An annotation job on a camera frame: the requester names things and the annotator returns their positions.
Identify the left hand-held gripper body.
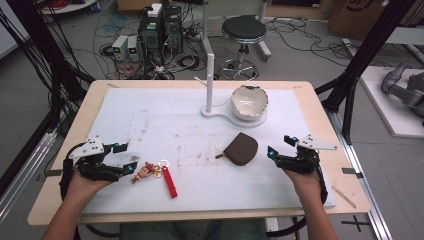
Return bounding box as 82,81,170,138
68,134,126,183

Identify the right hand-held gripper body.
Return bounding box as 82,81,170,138
275,133,338,175

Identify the brown toy figure keychain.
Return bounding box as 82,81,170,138
131,161,164,185

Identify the brown pouch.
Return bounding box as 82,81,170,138
214,131,260,167

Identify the red strap with key ring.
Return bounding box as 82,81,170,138
158,159,179,200

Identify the person's right hand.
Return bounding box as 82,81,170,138
282,168,324,205

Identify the person's left hand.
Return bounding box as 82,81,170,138
64,169,115,205

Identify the thin wooden stick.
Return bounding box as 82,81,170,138
331,185,358,210

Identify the white bowl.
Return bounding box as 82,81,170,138
230,84,270,122

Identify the white foam mat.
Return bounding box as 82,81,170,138
81,87,337,215

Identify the white floor board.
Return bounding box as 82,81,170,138
359,65,424,140

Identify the white stand with hook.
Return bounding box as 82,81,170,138
193,52,268,129

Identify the white power supply unit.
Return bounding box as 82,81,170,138
126,35,140,61
111,34,130,61

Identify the black computer tower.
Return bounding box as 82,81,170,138
162,4,184,54
137,13,165,66

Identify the black round stool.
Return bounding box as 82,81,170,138
219,14,268,82

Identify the white power strip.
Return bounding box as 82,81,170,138
146,2,164,19

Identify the cardboard box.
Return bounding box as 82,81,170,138
327,0,416,42

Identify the aluminium rail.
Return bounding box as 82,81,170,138
327,109,395,240
0,130,58,224

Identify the bundle of floor cables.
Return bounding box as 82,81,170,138
93,6,214,81

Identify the black frame post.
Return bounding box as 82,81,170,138
314,0,418,145
4,0,96,134

